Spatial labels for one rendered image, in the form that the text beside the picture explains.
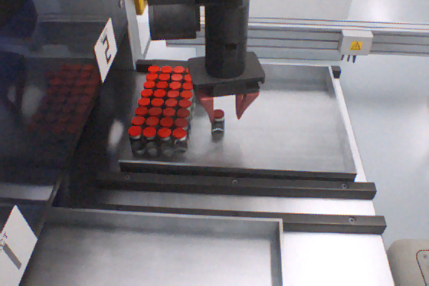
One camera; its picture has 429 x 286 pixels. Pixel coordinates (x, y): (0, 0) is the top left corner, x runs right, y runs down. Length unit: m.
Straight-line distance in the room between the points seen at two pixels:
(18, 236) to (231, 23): 0.33
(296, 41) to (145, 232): 1.26
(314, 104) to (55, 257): 0.48
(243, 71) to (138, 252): 0.28
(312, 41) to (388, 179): 0.70
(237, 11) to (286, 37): 1.18
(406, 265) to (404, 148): 0.83
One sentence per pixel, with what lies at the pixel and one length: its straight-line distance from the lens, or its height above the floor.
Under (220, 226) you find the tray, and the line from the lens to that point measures 0.52.
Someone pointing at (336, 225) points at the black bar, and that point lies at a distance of 0.54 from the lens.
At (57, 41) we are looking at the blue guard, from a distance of 0.46.
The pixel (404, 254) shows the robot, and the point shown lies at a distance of 1.32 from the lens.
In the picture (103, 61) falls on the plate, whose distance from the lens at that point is 0.59.
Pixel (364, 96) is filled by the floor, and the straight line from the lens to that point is 2.24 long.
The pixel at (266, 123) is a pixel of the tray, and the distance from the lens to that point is 0.67.
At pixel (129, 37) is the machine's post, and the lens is 0.75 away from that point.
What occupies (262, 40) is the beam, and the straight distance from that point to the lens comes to 1.65.
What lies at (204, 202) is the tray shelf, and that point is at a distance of 0.56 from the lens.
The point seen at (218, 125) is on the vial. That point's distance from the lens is 0.61.
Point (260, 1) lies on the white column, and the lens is 2.22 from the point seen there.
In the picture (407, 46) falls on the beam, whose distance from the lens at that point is 1.79.
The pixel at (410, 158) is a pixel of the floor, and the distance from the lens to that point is 1.99.
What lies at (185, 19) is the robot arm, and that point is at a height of 1.11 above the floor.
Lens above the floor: 1.34
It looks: 43 degrees down
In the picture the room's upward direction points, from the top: straight up
